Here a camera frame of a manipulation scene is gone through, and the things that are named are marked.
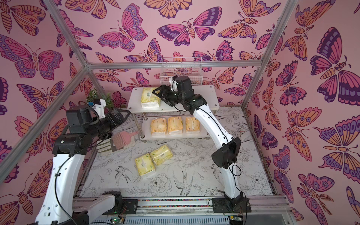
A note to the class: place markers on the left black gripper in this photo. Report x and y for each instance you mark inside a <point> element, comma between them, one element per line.
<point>113,119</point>

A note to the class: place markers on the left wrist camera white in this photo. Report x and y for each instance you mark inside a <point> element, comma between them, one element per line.
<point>99,106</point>

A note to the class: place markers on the yellow tissue pack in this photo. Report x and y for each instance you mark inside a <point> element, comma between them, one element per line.
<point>161,155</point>
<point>148,99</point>
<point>144,164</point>

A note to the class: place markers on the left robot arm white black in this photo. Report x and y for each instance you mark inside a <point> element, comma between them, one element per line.
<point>69,151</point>

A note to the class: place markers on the white two-tier shelf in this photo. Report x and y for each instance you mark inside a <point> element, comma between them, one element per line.
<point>165,111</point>

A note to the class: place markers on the white wire basket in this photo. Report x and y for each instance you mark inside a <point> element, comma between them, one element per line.
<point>181,66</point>

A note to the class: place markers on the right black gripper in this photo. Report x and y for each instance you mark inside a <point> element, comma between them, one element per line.
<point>168,95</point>

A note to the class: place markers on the orange tissue pack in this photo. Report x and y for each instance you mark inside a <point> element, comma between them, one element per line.
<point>192,125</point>
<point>175,125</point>
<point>158,127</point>

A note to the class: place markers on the black vase with plant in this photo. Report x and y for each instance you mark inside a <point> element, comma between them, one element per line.
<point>93,95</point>

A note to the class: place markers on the pink brush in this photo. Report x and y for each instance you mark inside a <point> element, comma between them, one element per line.
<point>123,139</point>

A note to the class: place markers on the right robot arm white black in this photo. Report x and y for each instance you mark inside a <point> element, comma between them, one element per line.
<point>225,157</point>

